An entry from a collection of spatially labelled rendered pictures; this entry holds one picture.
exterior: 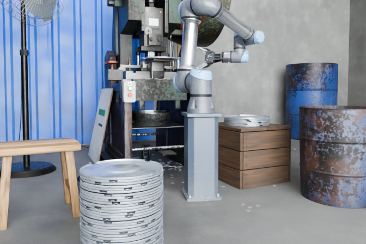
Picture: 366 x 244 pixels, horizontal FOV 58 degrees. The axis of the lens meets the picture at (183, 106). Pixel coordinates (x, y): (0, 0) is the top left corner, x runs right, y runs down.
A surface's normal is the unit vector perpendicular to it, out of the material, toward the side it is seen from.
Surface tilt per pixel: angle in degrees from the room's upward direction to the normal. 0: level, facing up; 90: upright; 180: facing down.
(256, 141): 90
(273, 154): 90
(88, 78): 90
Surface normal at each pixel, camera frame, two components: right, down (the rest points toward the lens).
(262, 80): 0.37, 0.04
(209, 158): 0.17, 0.05
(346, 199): -0.26, 0.08
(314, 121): -0.87, 0.06
